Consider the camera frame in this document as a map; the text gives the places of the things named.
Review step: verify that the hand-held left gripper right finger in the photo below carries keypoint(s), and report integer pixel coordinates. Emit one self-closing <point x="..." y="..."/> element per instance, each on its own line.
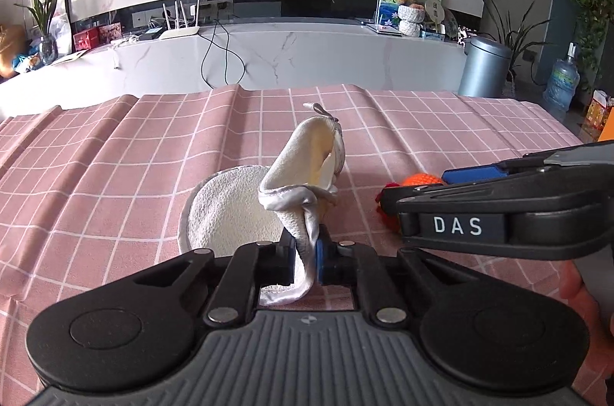
<point x="322" y="264"/>

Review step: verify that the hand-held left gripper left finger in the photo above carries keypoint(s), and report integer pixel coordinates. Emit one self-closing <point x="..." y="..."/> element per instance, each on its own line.
<point x="287" y="264"/>

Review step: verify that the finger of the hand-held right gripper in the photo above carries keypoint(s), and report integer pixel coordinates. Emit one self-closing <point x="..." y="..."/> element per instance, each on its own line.
<point x="472" y="174"/>
<point x="479" y="195"/>

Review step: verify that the orange knitted toy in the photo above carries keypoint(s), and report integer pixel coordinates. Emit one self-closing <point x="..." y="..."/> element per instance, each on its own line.
<point x="422" y="179"/>

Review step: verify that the white round cloth pad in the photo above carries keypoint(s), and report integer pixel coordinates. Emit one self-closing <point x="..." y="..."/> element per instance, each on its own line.
<point x="300" y="161"/>
<point x="225" y="214"/>

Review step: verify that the person's right hand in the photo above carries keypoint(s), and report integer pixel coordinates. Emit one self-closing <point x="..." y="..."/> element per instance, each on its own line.
<point x="583" y="286"/>

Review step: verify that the potted long-leaf plant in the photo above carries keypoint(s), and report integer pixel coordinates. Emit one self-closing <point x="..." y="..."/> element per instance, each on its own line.
<point x="509" y="82"/>

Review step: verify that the grey metal trash can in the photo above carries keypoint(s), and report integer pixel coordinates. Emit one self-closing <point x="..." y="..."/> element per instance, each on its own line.
<point x="484" y="65"/>

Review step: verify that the orange carton box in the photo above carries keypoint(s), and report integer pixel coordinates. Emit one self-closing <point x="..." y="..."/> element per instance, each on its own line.
<point x="597" y="113"/>

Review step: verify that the blue water bottle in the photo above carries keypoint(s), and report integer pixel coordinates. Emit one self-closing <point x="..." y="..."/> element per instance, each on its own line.
<point x="561" y="80"/>

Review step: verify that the white round fan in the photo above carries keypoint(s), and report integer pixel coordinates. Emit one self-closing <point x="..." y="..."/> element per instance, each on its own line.
<point x="434" y="10"/>

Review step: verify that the pink checked tablecloth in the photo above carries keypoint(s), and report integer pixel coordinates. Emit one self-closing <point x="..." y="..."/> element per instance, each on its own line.
<point x="120" y="175"/>

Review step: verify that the green and blue picture card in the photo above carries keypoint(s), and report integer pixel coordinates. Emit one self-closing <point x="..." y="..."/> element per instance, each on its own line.
<point x="387" y="3"/>

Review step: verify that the tall leafy green plant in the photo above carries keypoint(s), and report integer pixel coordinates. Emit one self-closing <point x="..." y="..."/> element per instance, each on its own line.
<point x="592" y="17"/>

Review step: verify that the white marble television console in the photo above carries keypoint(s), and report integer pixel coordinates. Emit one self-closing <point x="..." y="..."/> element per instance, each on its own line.
<point x="312" y="56"/>

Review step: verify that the white router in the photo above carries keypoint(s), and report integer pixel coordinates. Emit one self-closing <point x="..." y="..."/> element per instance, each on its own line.
<point x="180" y="33"/>

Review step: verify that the pink printed box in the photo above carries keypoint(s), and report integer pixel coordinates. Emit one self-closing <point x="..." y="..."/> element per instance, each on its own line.
<point x="110" y="33"/>

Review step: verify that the red box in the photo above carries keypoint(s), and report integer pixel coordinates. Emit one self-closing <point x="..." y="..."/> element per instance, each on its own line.
<point x="86" y="39"/>

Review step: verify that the plant in glass vase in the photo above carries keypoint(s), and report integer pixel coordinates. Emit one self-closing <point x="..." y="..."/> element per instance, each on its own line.
<point x="48" y="48"/>

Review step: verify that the black framed picture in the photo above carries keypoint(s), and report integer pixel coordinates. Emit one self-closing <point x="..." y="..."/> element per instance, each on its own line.
<point x="62" y="15"/>

